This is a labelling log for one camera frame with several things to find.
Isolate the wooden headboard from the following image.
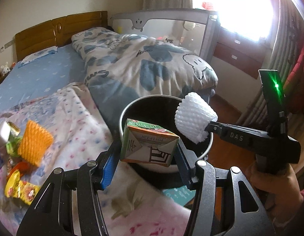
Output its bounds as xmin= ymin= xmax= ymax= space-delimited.
xmin=15 ymin=11 xmax=108 ymax=63

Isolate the grey mesh bed rail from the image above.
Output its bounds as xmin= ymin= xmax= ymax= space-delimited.
xmin=110 ymin=8 xmax=221 ymax=63

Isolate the striped beige curtain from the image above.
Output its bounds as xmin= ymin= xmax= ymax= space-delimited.
xmin=237 ymin=0 xmax=301 ymax=128

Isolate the person's right hand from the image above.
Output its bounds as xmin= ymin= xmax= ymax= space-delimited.
xmin=249 ymin=163 xmax=303 ymax=227

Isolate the blue bed sheet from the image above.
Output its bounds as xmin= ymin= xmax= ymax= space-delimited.
xmin=0 ymin=45 xmax=93 ymax=115

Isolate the white wall switch plate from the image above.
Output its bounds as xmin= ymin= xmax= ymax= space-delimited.
xmin=0 ymin=41 xmax=15 ymax=53

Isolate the brown drawer cabinet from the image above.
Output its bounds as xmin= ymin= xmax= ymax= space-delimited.
xmin=213 ymin=26 xmax=272 ymax=79

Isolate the yellow snack packet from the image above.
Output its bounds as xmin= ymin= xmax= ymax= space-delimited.
xmin=4 ymin=171 xmax=42 ymax=206

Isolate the white rabbit toy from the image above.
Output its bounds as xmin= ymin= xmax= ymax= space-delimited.
xmin=0 ymin=62 xmax=11 ymax=77

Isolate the red orange wrapper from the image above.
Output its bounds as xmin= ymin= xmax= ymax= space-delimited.
xmin=7 ymin=161 xmax=30 ymax=178

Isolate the pink floral blanket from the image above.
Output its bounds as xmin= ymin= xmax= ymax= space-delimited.
xmin=0 ymin=82 xmax=192 ymax=236

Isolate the red garment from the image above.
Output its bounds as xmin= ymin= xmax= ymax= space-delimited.
xmin=286 ymin=45 xmax=304 ymax=115

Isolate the white foam fruit net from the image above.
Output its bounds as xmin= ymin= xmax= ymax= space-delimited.
xmin=175 ymin=92 xmax=218 ymax=145

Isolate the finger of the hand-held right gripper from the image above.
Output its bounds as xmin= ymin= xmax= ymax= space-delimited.
xmin=206 ymin=122 xmax=225 ymax=138

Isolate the orange foam fruit net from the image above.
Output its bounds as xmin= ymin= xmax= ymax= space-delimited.
xmin=18 ymin=120 xmax=55 ymax=166

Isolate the teal book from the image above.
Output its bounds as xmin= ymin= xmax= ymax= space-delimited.
xmin=162 ymin=185 xmax=196 ymax=210

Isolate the white and blue pillow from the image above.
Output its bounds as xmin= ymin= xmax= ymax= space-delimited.
xmin=18 ymin=46 xmax=58 ymax=67

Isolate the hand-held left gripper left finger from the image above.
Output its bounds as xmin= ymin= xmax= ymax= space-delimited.
xmin=16 ymin=143 xmax=123 ymax=236

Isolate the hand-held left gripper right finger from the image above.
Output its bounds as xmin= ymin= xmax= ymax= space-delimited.
xmin=173 ymin=140 xmax=275 ymax=236

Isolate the round grey trash bin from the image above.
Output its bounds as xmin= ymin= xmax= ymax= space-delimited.
xmin=119 ymin=95 xmax=214 ymax=190

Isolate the white embroidered pillow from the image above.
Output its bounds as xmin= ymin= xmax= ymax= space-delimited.
xmin=158 ymin=33 xmax=182 ymax=46

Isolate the green drink carton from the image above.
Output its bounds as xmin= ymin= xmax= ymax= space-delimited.
xmin=119 ymin=118 xmax=180 ymax=167

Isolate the white quilt with blue print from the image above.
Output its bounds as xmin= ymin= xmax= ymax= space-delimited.
xmin=71 ymin=26 xmax=219 ymax=138

